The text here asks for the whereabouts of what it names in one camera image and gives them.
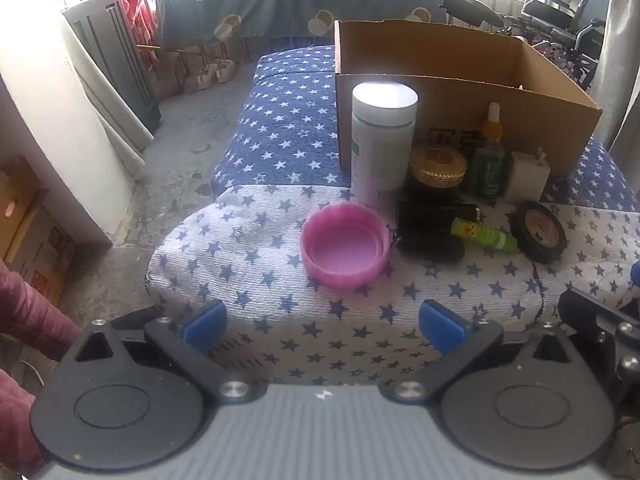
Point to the brown cardboard box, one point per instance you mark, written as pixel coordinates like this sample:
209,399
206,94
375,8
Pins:
450,55

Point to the wooden stick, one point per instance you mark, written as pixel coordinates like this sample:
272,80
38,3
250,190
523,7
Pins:
148,47

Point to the black tape roll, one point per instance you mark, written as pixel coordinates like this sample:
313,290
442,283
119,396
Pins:
540,230

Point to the black oval case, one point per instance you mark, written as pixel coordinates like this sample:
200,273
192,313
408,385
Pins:
432,248

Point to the black jar with gold lid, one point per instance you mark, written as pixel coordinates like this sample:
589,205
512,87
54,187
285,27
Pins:
437,165

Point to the white plastic bottle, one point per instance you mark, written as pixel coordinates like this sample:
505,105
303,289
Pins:
382,160

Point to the white board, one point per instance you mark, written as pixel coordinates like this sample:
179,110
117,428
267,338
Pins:
107,115

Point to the printed carton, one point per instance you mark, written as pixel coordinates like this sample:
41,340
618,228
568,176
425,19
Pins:
42,255

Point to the plain brown carton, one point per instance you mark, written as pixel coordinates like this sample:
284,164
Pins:
20,200

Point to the beige shoe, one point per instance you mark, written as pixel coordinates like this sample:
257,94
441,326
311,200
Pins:
206,77
225,71

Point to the black padded seat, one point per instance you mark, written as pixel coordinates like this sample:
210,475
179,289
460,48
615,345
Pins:
470,7

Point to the person's maroon clothing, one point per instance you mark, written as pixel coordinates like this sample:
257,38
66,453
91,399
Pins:
30,320

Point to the grey sheet with circles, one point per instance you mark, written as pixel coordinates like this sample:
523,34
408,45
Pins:
260,5

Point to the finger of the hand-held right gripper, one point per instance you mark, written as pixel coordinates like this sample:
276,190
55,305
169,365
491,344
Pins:
600,317
636,274

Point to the black wheelchair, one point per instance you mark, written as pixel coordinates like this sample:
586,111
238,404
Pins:
565,15

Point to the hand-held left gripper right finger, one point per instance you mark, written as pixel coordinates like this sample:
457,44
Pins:
441,327

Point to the grey window curtain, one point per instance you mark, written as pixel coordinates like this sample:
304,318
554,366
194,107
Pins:
620,50

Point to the green lip balm tube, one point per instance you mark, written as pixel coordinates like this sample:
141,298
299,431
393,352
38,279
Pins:
482,235

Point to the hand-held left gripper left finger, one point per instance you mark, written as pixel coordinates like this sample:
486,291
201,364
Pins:
205,327

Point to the green dropper bottle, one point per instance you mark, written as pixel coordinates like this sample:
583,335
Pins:
487,165

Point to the dark grey slatted panel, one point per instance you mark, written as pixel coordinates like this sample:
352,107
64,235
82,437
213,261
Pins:
120,55

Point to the white charger plug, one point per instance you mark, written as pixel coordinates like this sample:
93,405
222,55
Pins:
525,177

